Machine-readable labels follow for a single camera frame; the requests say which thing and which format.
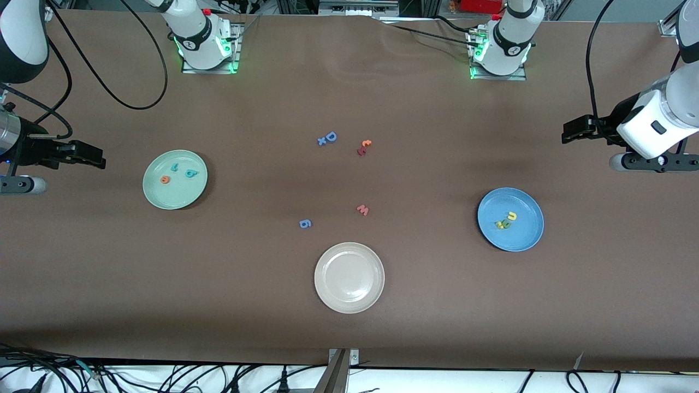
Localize mint green plate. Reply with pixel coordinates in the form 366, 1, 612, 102
143, 150, 209, 210

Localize blue plate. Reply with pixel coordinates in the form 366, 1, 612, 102
477, 187, 545, 252

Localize red box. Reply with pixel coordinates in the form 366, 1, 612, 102
459, 0, 506, 14

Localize beige plate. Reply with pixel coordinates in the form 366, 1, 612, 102
314, 242, 386, 314

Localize dark metal beam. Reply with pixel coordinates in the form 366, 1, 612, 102
312, 349, 350, 393

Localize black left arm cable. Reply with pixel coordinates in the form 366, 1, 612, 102
585, 0, 618, 142

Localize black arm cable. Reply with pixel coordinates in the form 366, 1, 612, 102
585, 0, 618, 142
0, 0, 168, 141

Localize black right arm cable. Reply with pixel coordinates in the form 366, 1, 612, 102
0, 0, 168, 141

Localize black base cable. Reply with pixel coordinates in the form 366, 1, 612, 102
380, 15, 481, 50

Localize tangled black floor cables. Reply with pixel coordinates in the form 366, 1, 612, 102
0, 343, 110, 393

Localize grey metal clamp bracket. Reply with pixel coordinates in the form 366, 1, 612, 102
328, 348, 360, 367

